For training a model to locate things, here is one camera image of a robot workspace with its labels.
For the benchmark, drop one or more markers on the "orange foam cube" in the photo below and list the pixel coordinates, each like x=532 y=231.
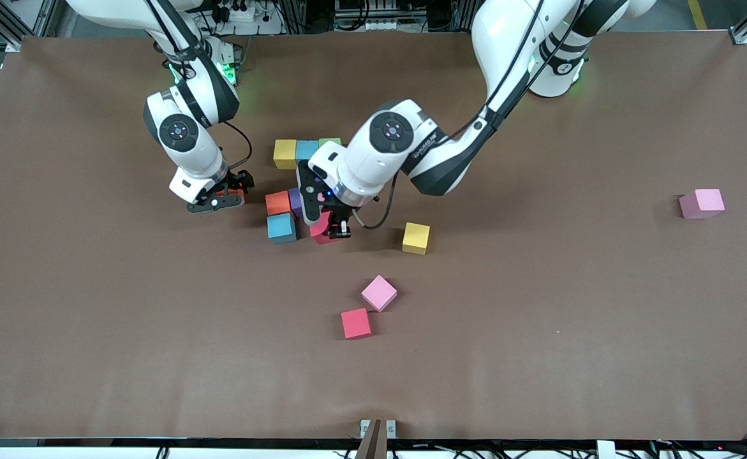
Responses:
x=277 y=203
x=234 y=197

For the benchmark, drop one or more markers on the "green foam cube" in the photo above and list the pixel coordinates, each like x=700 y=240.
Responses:
x=330 y=141

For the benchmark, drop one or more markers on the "red foam cube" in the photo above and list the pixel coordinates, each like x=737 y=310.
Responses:
x=355 y=323
x=319 y=231

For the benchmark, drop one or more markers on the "cyan foam cube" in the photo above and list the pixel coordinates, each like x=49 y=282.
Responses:
x=281 y=228
x=306 y=150

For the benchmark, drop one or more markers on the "yellow foam cube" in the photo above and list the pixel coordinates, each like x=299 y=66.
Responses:
x=416 y=238
x=285 y=154

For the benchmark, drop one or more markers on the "purple foam cube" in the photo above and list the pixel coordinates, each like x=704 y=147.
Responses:
x=295 y=201

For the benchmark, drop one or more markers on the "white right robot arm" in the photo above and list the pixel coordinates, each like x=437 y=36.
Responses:
x=185 y=137

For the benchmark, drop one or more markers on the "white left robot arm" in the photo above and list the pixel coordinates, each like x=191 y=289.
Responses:
x=399 y=146

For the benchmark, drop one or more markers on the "pink foam cube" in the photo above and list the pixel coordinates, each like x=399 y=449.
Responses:
x=379 y=293

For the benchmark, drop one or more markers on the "white power strip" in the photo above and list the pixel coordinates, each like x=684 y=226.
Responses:
x=245 y=13
x=379 y=19

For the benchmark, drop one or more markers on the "small white box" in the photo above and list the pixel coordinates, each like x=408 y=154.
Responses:
x=606 y=450

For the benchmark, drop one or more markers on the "pale mauve foam cube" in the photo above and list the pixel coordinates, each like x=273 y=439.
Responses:
x=702 y=204

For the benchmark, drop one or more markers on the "small metal bracket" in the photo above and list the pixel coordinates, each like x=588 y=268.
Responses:
x=389 y=428

